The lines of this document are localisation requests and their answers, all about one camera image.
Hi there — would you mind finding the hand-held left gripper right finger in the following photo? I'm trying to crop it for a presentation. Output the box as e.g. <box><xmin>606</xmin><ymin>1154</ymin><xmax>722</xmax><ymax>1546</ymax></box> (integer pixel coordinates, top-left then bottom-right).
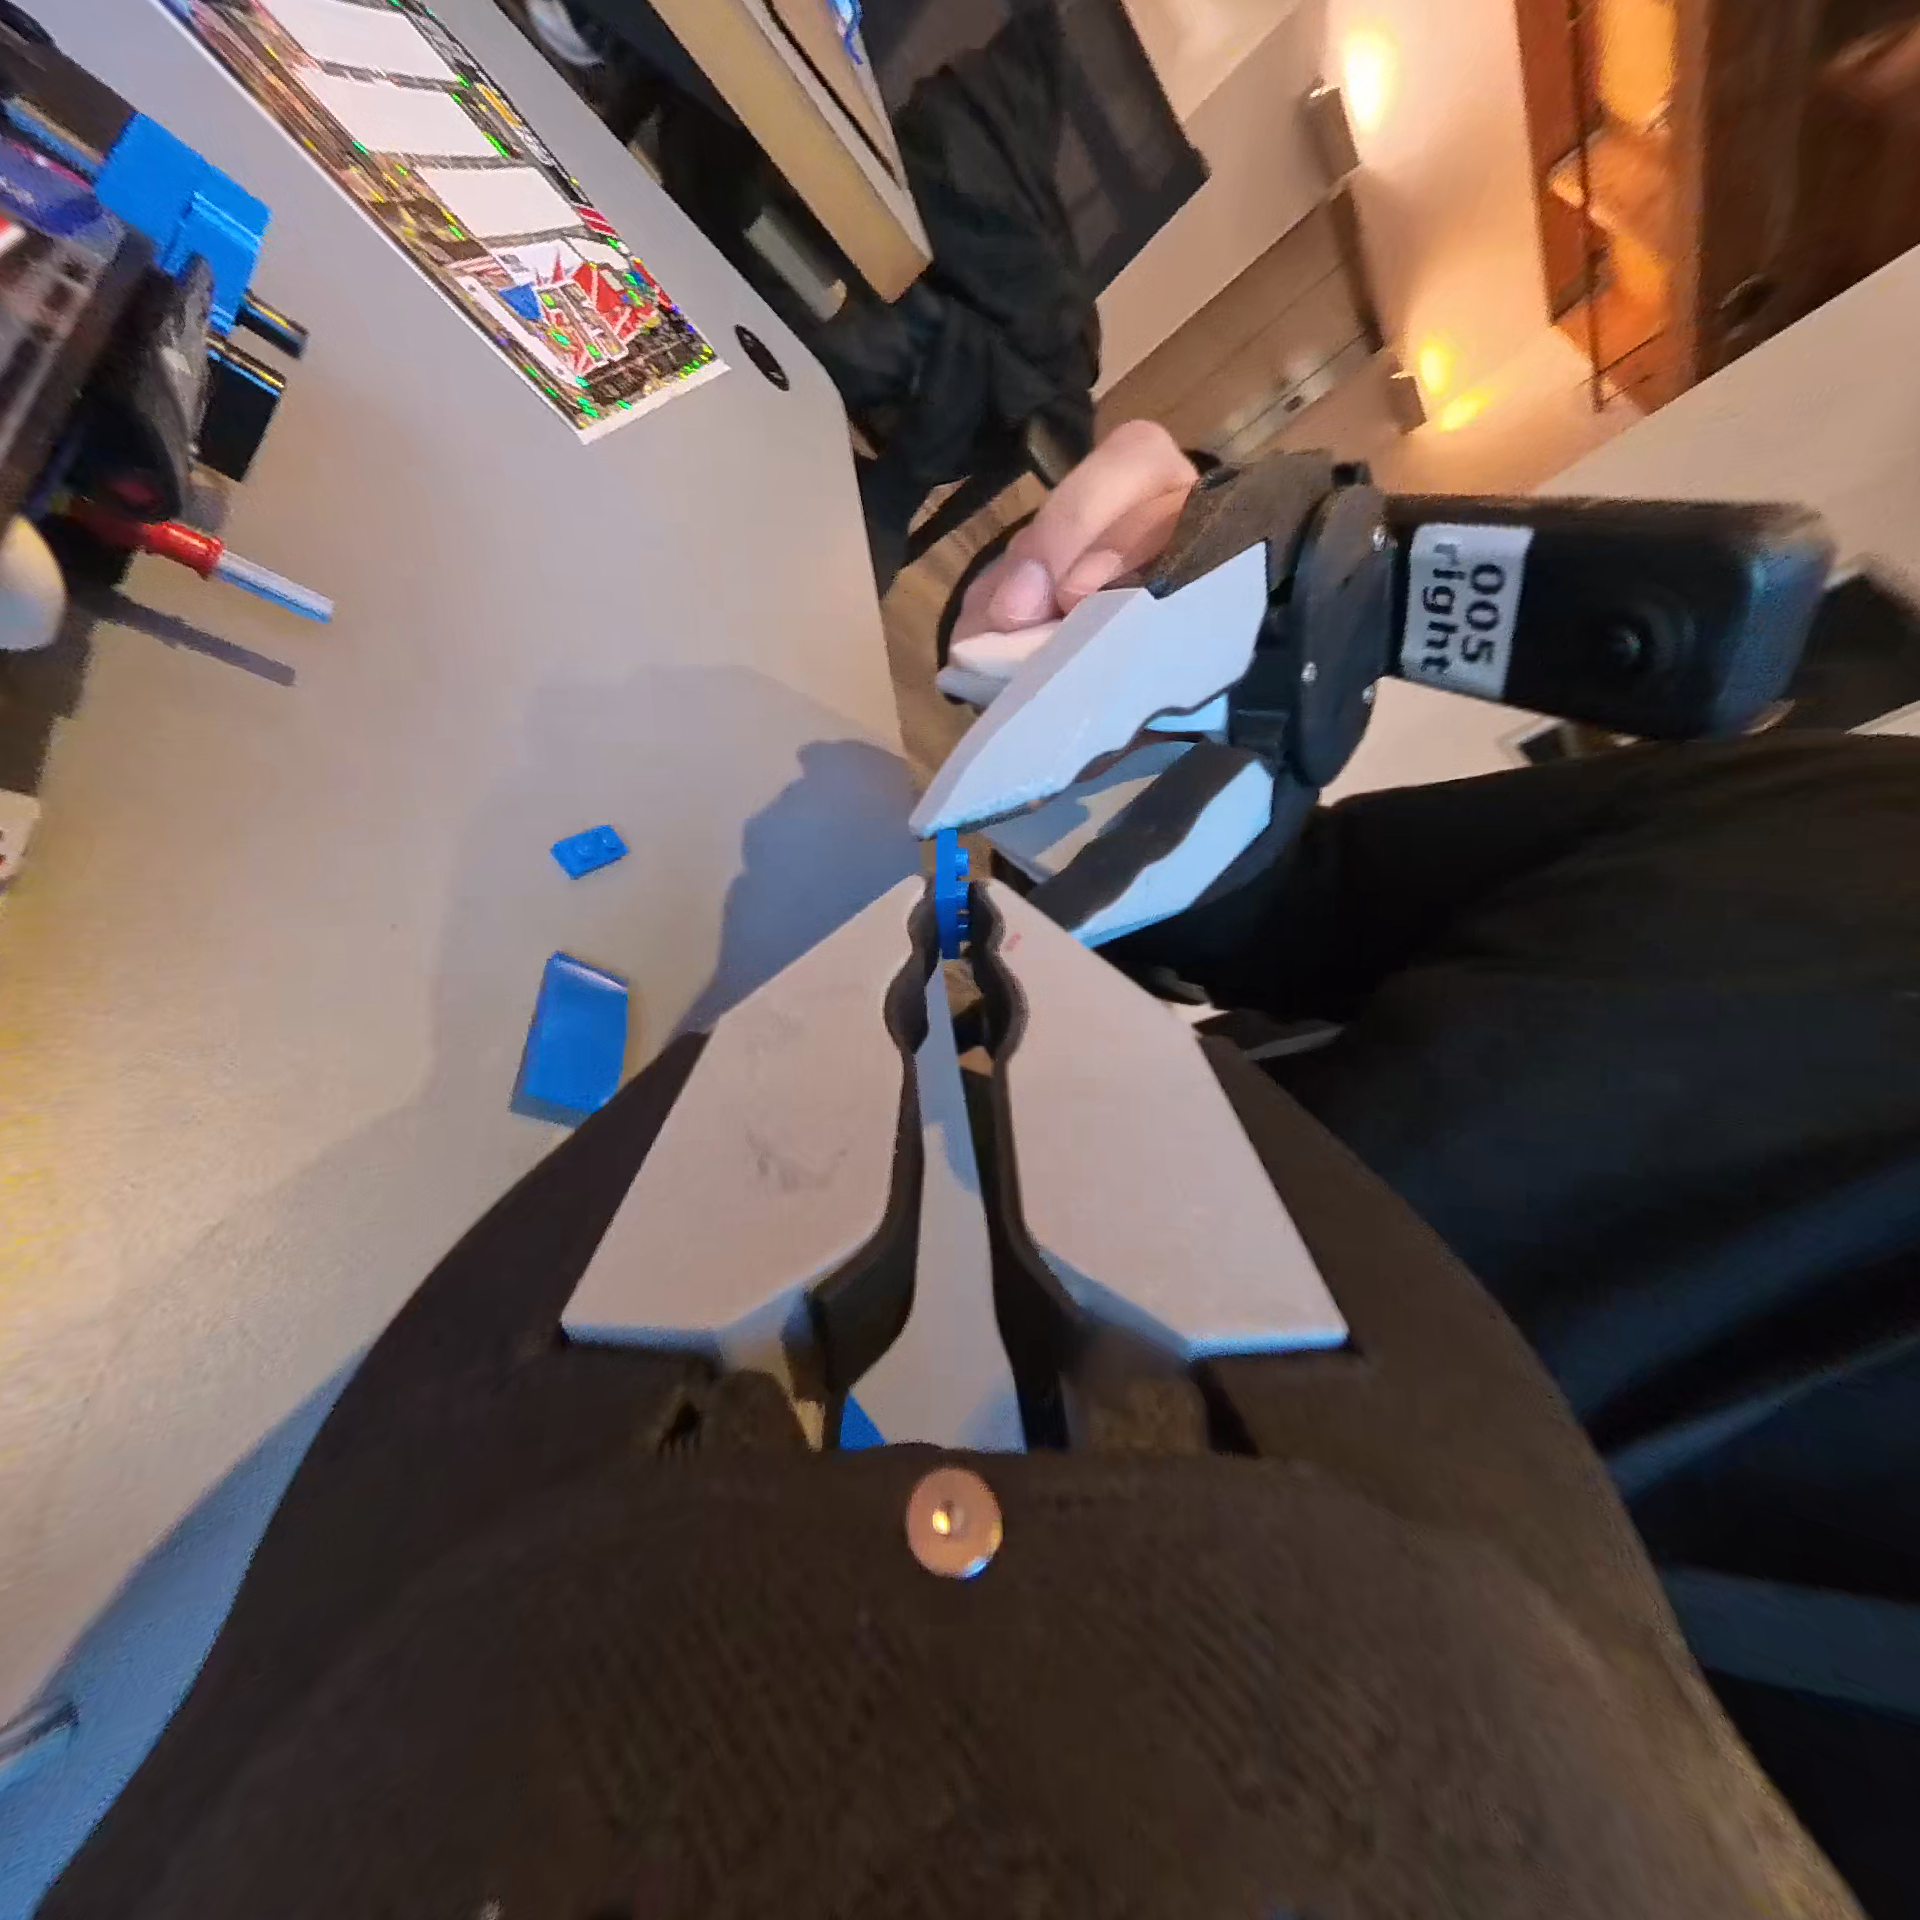
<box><xmin>961</xmin><ymin>878</ymin><xmax>1352</xmax><ymax>1454</ymax></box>

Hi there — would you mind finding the white table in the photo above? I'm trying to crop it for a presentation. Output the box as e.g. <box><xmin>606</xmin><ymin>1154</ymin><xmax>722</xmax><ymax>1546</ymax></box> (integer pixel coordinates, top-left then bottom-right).
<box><xmin>1325</xmin><ymin>248</ymin><xmax>1920</xmax><ymax>796</ymax></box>

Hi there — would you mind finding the blue square four-stud plate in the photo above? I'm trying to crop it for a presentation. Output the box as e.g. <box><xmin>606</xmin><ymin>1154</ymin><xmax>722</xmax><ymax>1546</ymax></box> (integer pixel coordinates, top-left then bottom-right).
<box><xmin>921</xmin><ymin>828</ymin><xmax>978</xmax><ymax>962</ymax></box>

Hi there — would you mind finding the person's right hand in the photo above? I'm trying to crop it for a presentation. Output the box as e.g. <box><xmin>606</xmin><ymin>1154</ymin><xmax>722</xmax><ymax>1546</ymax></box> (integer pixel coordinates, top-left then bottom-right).
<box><xmin>955</xmin><ymin>420</ymin><xmax>1201</xmax><ymax>664</ymax></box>

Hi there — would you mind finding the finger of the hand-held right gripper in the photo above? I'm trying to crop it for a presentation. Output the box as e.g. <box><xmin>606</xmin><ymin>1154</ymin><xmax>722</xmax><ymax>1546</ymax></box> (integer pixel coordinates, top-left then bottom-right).
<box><xmin>988</xmin><ymin>738</ymin><xmax>1281</xmax><ymax>953</ymax></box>
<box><xmin>908</xmin><ymin>540</ymin><xmax>1276</xmax><ymax>839</ymax></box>

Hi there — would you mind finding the blue smooth tile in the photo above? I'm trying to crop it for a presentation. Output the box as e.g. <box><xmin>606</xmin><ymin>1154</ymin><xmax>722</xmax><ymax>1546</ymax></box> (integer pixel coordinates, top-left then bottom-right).
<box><xmin>511</xmin><ymin>949</ymin><xmax>634</xmax><ymax>1125</ymax></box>

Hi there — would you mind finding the black toy brick race car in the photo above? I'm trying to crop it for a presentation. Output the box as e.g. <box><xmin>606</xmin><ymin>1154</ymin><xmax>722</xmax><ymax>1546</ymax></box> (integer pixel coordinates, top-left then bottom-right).
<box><xmin>0</xmin><ymin>15</ymin><xmax>340</xmax><ymax>654</ymax></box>

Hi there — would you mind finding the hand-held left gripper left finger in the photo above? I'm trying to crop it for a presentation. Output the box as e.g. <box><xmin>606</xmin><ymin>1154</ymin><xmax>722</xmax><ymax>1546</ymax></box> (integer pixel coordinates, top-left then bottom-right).
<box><xmin>559</xmin><ymin>875</ymin><xmax>940</xmax><ymax>1448</ymax></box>

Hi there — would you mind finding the black office chair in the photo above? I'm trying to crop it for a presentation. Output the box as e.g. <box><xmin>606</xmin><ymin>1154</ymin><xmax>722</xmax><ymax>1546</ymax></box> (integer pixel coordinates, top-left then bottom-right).
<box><xmin>833</xmin><ymin>0</ymin><xmax>1216</xmax><ymax>586</ymax></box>

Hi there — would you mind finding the beige table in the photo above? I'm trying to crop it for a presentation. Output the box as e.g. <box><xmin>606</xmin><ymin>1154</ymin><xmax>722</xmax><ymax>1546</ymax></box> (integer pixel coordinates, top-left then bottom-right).
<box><xmin>648</xmin><ymin>0</ymin><xmax>933</xmax><ymax>301</ymax></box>

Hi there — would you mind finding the wooden cabinet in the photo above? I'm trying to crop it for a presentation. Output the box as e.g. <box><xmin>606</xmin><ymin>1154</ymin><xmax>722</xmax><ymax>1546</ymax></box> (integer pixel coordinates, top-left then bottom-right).
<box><xmin>1511</xmin><ymin>0</ymin><xmax>1920</xmax><ymax>414</ymax></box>

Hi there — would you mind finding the holographic sticker sheet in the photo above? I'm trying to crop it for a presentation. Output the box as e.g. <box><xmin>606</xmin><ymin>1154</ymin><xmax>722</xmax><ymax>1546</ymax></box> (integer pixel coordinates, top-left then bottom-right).
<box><xmin>156</xmin><ymin>0</ymin><xmax>731</xmax><ymax>445</ymax></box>

